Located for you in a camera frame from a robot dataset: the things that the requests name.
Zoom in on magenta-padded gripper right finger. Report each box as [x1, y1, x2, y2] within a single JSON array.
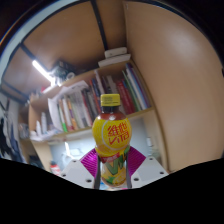
[[125, 145, 169, 189]]

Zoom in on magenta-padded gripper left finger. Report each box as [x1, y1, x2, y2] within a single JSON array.
[[59, 148, 102, 190]]

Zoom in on yellow drink bottle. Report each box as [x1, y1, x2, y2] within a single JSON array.
[[91, 93, 133, 190]]

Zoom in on red white container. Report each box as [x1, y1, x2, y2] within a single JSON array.
[[49, 161, 62, 176]]

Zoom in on wooden bookshelf unit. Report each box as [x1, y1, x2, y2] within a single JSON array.
[[18, 46, 170, 174]]

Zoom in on hanging dark clothes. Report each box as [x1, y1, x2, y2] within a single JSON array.
[[0, 96, 24, 162]]

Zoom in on long white tube light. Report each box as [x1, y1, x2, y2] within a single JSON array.
[[31, 59, 56, 84]]

